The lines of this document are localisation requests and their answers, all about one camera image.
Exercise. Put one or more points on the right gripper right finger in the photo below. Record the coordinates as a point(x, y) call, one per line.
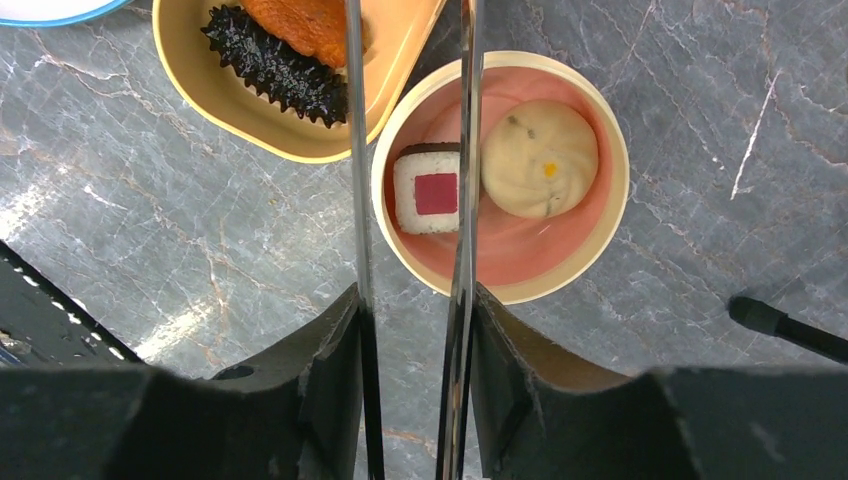
point(543, 412)

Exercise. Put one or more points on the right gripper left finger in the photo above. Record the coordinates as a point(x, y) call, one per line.
point(291, 411)

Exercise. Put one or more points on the metal serving tongs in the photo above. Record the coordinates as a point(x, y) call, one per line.
point(459, 343)

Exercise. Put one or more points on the white steamed bun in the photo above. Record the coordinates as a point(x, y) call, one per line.
point(540, 160)

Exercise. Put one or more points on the sushi piece red centre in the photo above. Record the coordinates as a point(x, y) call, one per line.
point(426, 192)

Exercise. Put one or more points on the black sea cucumber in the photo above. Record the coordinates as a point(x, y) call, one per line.
point(303, 84)

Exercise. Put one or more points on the fried chicken nugget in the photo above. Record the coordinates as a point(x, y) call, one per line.
point(313, 28)

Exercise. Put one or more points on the tan oblong lunch box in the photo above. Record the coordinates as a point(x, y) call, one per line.
point(397, 32)

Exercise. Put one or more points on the black music stand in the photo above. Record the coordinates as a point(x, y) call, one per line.
point(760, 317)

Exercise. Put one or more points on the pink round bowl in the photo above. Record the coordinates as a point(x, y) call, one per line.
point(518, 260)

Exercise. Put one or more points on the white patterned plate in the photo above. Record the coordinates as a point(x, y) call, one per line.
point(54, 13)

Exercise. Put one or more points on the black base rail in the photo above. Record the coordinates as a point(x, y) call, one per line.
point(42, 326)

